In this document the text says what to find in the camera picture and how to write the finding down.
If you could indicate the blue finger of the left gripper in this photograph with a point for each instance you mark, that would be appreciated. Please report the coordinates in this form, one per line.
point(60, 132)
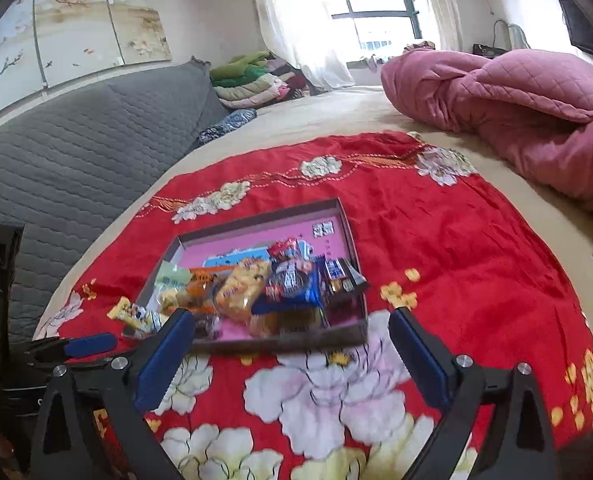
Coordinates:
point(79, 348)

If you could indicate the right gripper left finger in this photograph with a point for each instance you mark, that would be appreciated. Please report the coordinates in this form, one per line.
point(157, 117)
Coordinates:
point(156, 361)

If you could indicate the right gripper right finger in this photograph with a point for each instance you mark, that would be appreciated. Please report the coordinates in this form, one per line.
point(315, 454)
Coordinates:
point(428, 361)

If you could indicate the clear rice cracker packet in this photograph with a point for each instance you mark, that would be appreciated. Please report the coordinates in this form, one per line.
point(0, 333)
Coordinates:
point(242, 288)

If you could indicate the black chocolate bar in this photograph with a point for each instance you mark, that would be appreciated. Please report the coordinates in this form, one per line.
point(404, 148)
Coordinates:
point(344, 284)

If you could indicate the blue cookie packet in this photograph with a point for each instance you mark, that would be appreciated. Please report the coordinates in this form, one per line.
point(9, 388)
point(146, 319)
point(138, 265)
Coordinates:
point(295, 284)

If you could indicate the yellow cow snack packet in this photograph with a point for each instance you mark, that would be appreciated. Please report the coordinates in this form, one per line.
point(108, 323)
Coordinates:
point(141, 319)

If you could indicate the dark wrapped candy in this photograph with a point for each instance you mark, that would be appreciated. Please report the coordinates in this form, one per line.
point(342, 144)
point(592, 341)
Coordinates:
point(207, 326)

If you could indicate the orange clear snack packet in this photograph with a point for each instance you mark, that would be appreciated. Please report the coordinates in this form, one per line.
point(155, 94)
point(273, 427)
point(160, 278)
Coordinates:
point(201, 291)

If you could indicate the green clear snack packet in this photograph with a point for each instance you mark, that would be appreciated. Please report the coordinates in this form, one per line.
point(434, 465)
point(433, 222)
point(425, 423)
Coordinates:
point(170, 286)

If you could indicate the peach wrapped pastry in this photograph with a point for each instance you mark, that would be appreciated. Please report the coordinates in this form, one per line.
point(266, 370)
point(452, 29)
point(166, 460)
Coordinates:
point(264, 325)

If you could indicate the blue booklet in tray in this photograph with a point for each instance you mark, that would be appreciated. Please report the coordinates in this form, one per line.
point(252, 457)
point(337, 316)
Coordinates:
point(232, 258)

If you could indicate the green cake clear packet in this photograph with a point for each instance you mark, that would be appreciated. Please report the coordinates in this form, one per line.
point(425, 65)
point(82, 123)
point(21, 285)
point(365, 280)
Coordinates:
point(301, 320)

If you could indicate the grey pink cardboard tray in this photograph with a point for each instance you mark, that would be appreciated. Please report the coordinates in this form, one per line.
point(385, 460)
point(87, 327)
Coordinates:
point(324, 226)

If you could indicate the red floral cloth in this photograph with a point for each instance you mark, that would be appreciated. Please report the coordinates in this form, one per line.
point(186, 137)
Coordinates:
point(431, 235)

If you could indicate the red cow candy packet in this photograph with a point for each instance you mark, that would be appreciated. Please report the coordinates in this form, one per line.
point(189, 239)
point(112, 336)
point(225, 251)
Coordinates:
point(284, 249)

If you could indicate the grey quilted headboard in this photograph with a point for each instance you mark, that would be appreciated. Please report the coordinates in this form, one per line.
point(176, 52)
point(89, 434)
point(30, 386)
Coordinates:
point(73, 165)

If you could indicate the blue patterned cloth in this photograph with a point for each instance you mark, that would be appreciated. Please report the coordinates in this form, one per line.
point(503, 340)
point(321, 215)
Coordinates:
point(232, 122)

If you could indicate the stack of folded blankets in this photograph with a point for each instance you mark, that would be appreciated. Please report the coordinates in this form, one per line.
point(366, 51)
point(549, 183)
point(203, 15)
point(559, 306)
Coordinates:
point(258, 80)

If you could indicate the pink quilted blanket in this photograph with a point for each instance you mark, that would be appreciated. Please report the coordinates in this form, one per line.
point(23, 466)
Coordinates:
point(533, 108)

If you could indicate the black bag near window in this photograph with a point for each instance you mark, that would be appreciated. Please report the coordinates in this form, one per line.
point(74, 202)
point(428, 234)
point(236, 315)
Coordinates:
point(487, 51)

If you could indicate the white curtain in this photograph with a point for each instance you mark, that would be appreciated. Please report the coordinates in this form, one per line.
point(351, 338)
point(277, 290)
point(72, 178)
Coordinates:
point(301, 32)

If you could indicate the black television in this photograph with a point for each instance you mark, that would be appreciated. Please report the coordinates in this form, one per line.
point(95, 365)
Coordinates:
point(578, 26)

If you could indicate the floral wall painting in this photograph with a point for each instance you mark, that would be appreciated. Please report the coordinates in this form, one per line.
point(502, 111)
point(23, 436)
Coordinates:
point(47, 43)

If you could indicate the window with dark frame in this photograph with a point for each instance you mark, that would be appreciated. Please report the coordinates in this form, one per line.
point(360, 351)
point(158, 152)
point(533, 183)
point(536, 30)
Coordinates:
point(379, 25)

